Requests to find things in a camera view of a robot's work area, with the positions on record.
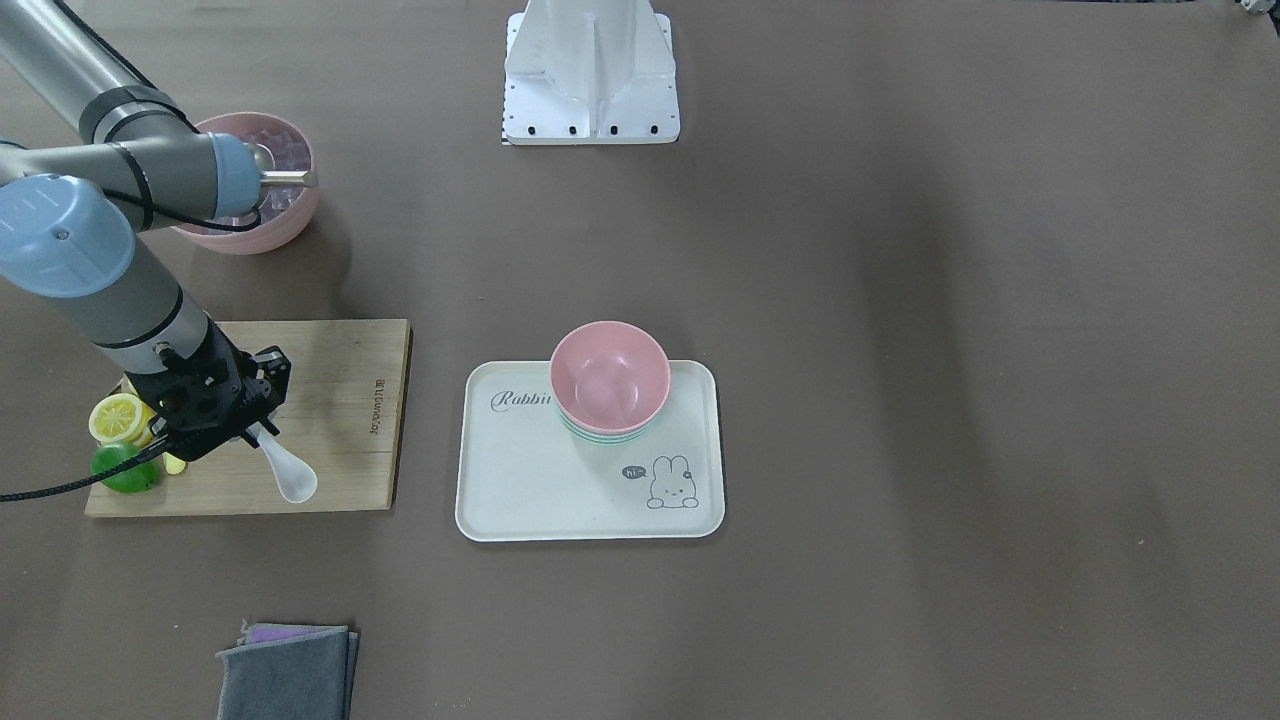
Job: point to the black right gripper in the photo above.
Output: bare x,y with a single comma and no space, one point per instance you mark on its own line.
248,385

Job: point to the white ceramic spoon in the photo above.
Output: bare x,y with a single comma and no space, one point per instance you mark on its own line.
295,479

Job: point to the small pink bowl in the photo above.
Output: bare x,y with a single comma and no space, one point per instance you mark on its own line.
610,377

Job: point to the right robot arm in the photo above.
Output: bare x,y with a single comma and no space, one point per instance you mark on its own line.
72,219

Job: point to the large pink bowl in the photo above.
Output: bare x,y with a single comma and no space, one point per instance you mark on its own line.
285,211

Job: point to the yellow plastic knife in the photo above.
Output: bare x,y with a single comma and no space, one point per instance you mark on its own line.
172,465

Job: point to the wooden cutting board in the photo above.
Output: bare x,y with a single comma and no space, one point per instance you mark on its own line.
342,415

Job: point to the green lime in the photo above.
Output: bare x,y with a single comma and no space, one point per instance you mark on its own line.
137,479

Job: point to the lemon half slice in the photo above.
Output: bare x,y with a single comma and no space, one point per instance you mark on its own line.
121,418

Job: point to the grey folded cloth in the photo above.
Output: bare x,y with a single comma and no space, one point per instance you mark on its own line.
289,671

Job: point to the metal ice scoop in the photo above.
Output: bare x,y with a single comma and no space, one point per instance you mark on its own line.
283,173

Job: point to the cream rabbit tray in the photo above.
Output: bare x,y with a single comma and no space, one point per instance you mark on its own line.
525,476

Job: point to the stacked green bowls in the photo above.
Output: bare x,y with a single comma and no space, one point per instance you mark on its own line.
603,439

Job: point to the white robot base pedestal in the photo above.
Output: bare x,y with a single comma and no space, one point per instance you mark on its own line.
589,73

